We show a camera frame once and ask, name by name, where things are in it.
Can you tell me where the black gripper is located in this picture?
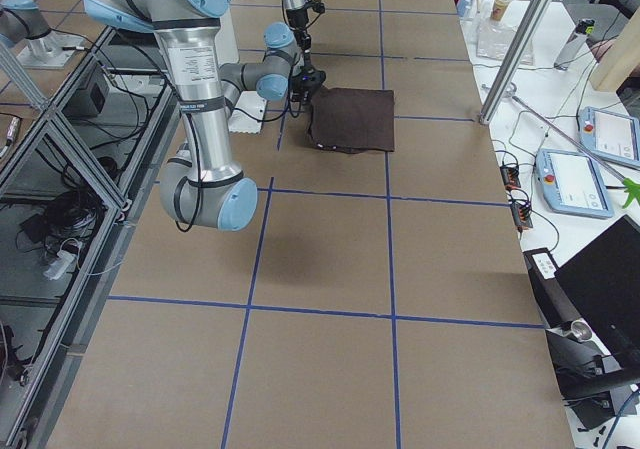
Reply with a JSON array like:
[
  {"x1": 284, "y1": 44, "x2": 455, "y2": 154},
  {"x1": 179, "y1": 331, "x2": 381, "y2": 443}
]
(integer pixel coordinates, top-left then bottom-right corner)
[
  {"x1": 285, "y1": 9, "x2": 312, "y2": 52},
  {"x1": 291, "y1": 50, "x2": 326, "y2": 104}
]

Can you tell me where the brown t-shirt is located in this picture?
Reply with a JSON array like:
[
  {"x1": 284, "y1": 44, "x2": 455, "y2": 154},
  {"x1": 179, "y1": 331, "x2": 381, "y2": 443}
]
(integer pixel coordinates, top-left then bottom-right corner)
[{"x1": 307, "y1": 87, "x2": 395, "y2": 154}]

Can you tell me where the iced coffee cup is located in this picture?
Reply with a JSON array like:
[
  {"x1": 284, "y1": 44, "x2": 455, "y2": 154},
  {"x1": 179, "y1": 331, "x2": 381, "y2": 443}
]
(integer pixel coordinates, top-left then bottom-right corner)
[{"x1": 490, "y1": 0, "x2": 513, "y2": 22}]

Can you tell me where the brown paper table cover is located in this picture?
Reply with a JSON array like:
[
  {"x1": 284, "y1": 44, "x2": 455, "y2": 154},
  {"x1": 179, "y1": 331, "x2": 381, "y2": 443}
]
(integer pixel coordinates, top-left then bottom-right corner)
[{"x1": 48, "y1": 0, "x2": 573, "y2": 448}]

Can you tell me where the near blue teach pendant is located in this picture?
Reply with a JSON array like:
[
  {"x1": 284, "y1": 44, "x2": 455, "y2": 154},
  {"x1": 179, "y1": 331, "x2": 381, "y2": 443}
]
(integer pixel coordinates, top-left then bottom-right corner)
[{"x1": 535, "y1": 149, "x2": 614, "y2": 219}]

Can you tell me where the blue teach pendant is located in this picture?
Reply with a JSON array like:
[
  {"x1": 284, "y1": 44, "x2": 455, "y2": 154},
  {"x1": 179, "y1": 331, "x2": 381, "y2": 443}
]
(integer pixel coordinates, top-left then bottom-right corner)
[
  {"x1": 535, "y1": 149, "x2": 614, "y2": 219},
  {"x1": 578, "y1": 107, "x2": 639, "y2": 169}
]

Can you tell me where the far blue teach pendant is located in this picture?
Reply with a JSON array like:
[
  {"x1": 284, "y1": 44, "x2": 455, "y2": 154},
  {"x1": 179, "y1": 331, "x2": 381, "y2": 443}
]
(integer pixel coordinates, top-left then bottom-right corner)
[{"x1": 578, "y1": 107, "x2": 639, "y2": 169}]

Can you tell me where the metal reacher grabber tool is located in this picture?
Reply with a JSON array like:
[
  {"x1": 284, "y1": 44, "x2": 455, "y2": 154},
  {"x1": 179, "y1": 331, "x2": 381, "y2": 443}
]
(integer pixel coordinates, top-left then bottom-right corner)
[{"x1": 500, "y1": 83, "x2": 639, "y2": 209}]

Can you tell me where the black laptop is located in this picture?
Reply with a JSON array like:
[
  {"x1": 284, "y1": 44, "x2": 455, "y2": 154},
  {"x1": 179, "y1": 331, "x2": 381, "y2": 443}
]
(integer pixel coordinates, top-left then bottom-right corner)
[{"x1": 556, "y1": 216, "x2": 639, "y2": 367}]

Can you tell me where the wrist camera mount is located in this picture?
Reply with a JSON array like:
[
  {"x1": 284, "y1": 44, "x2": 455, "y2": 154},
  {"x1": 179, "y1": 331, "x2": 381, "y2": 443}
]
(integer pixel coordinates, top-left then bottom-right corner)
[{"x1": 306, "y1": 0, "x2": 326, "y2": 15}]

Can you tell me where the aluminium frame post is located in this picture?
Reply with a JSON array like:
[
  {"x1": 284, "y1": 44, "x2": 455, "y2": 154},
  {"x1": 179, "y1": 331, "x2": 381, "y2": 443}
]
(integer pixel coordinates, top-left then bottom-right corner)
[{"x1": 479, "y1": 0, "x2": 552, "y2": 125}]

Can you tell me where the aluminium side frame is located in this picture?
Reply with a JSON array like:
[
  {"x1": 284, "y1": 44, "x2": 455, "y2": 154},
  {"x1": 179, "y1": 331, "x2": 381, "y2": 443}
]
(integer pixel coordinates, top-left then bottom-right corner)
[{"x1": 1, "y1": 29, "x2": 178, "y2": 448}]

